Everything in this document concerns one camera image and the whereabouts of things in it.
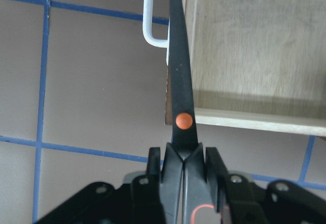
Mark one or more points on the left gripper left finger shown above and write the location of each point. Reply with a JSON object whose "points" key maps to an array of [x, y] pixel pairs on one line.
{"points": [[145, 197]]}

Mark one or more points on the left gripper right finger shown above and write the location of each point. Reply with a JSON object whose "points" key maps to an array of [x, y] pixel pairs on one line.
{"points": [[232, 195]]}

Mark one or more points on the grey orange scissors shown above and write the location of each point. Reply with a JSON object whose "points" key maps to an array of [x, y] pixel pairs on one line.
{"points": [[190, 171]]}

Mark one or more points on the wooden drawer with white handle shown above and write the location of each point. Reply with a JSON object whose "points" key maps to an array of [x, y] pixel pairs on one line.
{"points": [[257, 64]]}

